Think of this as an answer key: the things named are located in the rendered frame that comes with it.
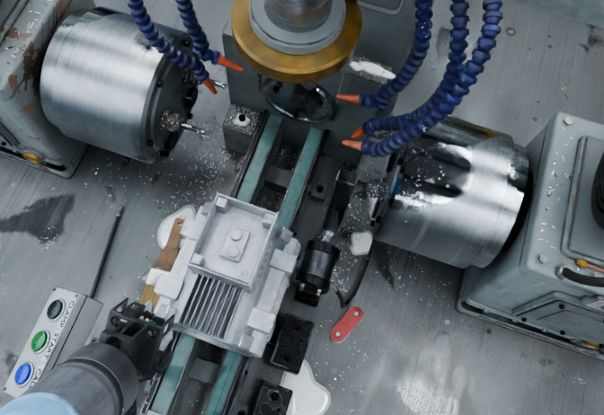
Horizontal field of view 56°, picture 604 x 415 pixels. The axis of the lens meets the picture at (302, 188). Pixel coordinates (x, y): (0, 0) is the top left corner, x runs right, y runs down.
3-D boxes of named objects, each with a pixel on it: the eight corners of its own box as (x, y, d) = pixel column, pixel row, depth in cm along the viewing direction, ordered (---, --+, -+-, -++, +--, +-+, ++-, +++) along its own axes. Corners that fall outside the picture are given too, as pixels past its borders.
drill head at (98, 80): (66, 36, 124) (18, -50, 100) (224, 87, 121) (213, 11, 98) (8, 134, 115) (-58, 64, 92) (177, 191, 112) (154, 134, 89)
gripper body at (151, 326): (179, 313, 77) (145, 349, 65) (162, 370, 78) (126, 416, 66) (127, 295, 78) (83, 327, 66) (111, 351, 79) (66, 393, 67)
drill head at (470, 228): (358, 130, 119) (379, 63, 96) (550, 192, 117) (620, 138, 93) (322, 240, 110) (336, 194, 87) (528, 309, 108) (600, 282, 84)
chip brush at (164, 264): (170, 216, 122) (170, 216, 122) (192, 222, 122) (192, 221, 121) (137, 310, 115) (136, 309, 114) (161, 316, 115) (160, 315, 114)
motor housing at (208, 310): (205, 225, 110) (192, 190, 92) (298, 259, 108) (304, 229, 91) (162, 326, 102) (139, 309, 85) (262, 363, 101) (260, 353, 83)
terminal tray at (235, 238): (218, 207, 95) (215, 191, 88) (279, 227, 94) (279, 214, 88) (190, 274, 91) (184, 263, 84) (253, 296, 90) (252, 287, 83)
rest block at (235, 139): (235, 126, 131) (231, 100, 120) (263, 136, 130) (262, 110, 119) (225, 148, 129) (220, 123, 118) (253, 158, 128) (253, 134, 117)
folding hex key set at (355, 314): (337, 347, 115) (338, 346, 113) (325, 335, 115) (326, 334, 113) (366, 314, 117) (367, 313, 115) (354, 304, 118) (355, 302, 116)
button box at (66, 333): (77, 295, 95) (52, 284, 91) (104, 303, 91) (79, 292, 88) (28, 399, 89) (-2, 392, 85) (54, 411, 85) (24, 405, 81)
